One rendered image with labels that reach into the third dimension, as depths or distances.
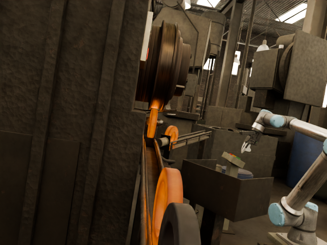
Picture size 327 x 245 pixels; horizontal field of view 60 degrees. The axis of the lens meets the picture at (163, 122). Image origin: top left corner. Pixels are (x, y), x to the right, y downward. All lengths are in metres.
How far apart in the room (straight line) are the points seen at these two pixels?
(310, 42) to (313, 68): 0.42
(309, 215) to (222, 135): 1.78
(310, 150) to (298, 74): 1.21
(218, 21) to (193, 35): 6.39
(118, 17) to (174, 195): 0.68
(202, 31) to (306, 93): 1.99
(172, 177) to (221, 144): 3.08
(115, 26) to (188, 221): 0.77
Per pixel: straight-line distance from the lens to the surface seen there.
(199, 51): 4.26
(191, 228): 0.44
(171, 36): 1.38
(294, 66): 4.91
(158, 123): 1.52
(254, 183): 1.00
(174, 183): 0.60
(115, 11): 1.07
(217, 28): 10.61
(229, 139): 3.73
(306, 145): 4.71
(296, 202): 2.02
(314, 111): 8.87
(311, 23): 5.98
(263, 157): 4.11
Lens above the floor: 0.90
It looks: 3 degrees down
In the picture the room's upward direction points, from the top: 9 degrees clockwise
